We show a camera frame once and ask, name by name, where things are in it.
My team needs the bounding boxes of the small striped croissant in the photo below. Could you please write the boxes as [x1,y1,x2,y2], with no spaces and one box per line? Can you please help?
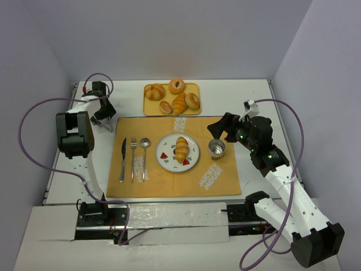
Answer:
[175,137,189,163]

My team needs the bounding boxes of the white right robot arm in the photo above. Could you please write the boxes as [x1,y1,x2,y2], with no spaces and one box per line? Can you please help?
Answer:
[207,113,345,268]

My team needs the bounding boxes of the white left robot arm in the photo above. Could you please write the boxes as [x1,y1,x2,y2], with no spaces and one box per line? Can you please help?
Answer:
[55,81,116,203]

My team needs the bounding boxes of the metal cup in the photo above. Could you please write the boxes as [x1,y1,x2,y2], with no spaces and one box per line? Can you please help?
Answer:
[208,139,226,160]

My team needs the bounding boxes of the silver table knife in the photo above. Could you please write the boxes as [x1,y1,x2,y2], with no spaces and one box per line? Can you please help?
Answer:
[119,138,127,182]

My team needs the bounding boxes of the silver fork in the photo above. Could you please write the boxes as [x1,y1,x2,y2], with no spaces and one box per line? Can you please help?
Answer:
[130,137,137,183]

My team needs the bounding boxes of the plain golden bagel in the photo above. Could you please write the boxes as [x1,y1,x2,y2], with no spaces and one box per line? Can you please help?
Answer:
[185,93,200,110]

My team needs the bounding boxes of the silver spoon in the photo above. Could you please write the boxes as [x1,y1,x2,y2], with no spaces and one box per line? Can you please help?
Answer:
[140,138,151,182]

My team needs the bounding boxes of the long striped croissant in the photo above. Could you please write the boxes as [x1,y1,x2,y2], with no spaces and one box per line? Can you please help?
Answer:
[172,92,188,115]

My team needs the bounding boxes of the round striped bun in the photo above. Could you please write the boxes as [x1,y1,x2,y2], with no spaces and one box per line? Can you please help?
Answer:
[144,84,165,100]

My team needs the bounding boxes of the yellow plastic tray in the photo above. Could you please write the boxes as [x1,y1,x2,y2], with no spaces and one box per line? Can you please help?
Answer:
[143,82,202,117]

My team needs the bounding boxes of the small sugared round bun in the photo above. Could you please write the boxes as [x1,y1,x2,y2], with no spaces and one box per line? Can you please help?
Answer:
[159,100,173,115]

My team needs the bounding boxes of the sugared pink donut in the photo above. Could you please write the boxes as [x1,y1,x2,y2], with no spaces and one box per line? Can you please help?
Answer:
[168,78,186,95]

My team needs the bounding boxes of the watermelon pattern ceramic plate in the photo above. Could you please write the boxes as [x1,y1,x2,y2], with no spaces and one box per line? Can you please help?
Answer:
[155,133,200,173]

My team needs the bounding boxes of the orange Mickey Mouse placemat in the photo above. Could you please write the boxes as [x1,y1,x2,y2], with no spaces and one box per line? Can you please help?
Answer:
[106,117,241,198]

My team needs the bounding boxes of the white foam front board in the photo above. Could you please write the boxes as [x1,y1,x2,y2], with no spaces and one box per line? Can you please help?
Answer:
[19,202,347,271]

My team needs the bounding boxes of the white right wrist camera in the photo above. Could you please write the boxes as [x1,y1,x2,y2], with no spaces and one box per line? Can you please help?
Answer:
[239,99,259,122]

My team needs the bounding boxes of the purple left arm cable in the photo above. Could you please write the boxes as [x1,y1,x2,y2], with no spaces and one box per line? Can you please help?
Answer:
[19,72,151,245]

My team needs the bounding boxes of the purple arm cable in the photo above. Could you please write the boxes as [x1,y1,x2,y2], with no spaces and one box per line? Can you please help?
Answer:
[19,72,151,245]
[239,98,306,270]

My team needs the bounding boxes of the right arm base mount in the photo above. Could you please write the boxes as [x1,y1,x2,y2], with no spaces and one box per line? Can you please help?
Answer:
[221,203,275,236]

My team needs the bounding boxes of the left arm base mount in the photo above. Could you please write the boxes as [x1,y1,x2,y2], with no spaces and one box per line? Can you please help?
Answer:
[74,199,128,244]

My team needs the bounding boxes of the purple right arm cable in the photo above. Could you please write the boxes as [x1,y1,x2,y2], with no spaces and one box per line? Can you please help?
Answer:
[239,98,306,270]

